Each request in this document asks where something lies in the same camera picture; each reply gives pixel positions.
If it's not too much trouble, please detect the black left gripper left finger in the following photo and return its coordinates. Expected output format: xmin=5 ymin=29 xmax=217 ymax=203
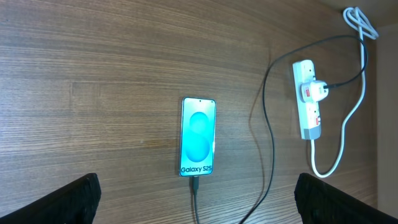
xmin=1 ymin=173 xmax=101 ymax=224

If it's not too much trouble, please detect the black charging cable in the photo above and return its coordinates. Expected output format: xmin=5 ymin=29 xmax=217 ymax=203
xmin=191 ymin=34 xmax=369 ymax=224

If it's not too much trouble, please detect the turquoise screen smartphone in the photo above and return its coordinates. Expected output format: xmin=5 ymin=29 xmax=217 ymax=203
xmin=179 ymin=97 xmax=216 ymax=177

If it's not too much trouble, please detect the white charger adapter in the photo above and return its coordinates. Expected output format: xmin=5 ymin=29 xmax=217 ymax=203
xmin=300 ymin=80 xmax=329 ymax=103

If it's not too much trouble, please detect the white power strip cord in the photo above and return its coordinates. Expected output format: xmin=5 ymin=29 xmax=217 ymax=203
xmin=310 ymin=6 xmax=380 ymax=179

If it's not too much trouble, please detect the white power strip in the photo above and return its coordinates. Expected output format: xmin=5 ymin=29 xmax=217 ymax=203
xmin=292 ymin=60 xmax=321 ymax=140

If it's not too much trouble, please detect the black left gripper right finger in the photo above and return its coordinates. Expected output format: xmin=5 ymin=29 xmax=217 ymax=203
xmin=294 ymin=173 xmax=397 ymax=224

